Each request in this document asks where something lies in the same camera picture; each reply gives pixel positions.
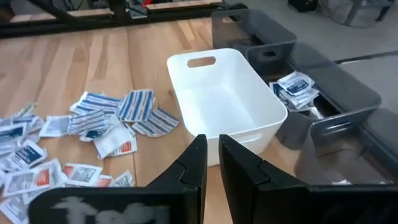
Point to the grey metal table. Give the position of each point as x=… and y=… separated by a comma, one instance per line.
x=357, y=12

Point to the white plastic bin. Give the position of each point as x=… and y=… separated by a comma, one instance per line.
x=224, y=102

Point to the red label packet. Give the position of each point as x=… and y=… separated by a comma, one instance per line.
x=113, y=141
x=82, y=175
x=103, y=181
x=26, y=182

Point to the grey translucent plastic bin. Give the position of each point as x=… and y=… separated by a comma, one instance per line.
x=342, y=155
x=342, y=90
x=267, y=28

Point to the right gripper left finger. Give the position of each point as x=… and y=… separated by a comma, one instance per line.
x=174, y=202

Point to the blue striped bandage packet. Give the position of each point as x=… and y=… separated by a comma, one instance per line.
x=96, y=102
x=87, y=122
x=157, y=123
x=136, y=105

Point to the black equipment box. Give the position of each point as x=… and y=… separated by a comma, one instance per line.
x=301, y=5

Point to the small red object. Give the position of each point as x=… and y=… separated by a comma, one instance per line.
x=147, y=3

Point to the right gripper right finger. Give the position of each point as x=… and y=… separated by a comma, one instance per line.
x=267, y=202

